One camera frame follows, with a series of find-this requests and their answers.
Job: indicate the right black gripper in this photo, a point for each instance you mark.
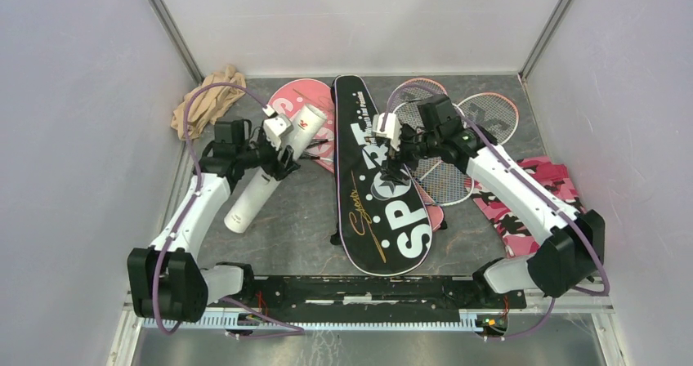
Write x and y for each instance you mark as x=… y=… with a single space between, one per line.
x=393 y=173

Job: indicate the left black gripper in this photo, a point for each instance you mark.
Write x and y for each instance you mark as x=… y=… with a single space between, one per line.
x=279 y=170

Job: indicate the clear tube lid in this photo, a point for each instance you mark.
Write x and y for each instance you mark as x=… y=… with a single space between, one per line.
x=382 y=190

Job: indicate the black sport racket bag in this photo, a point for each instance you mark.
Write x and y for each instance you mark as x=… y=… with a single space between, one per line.
x=383 y=238

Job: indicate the white shuttlecock tube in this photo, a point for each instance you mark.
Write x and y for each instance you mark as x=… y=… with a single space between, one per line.
x=307 y=123

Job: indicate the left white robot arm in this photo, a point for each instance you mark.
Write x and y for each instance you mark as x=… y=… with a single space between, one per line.
x=165 y=279

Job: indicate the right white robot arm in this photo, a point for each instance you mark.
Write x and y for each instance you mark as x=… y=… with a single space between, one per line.
x=571 y=243

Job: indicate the pink sport racket bag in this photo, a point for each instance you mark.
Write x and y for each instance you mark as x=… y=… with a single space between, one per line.
x=289 y=100

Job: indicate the beige crumpled cloth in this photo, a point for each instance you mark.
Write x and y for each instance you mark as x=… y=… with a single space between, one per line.
x=210 y=105

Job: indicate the pink camouflage cloth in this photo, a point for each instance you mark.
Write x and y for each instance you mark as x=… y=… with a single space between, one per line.
x=518 y=241

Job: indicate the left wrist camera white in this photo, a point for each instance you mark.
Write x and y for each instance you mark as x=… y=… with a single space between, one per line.
x=276 y=126

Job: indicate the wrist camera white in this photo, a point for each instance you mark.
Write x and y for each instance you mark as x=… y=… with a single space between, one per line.
x=387 y=127
x=276 y=126

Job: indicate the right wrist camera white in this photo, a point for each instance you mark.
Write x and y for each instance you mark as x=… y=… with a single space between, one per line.
x=387 y=127

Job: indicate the white frame racket lower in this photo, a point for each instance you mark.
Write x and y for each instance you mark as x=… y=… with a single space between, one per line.
x=440 y=183

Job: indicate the white frame racket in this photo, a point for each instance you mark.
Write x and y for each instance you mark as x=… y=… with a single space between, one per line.
x=406 y=114
x=440 y=183

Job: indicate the white frame racket upper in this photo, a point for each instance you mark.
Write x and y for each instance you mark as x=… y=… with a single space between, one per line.
x=406 y=114

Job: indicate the pink frame racket left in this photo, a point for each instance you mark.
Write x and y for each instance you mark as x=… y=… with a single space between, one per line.
x=412 y=91

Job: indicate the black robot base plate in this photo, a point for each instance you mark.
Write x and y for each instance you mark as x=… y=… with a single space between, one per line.
x=370 y=299

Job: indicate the white slotted cable duct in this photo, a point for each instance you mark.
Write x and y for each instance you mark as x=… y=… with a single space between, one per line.
x=238 y=320

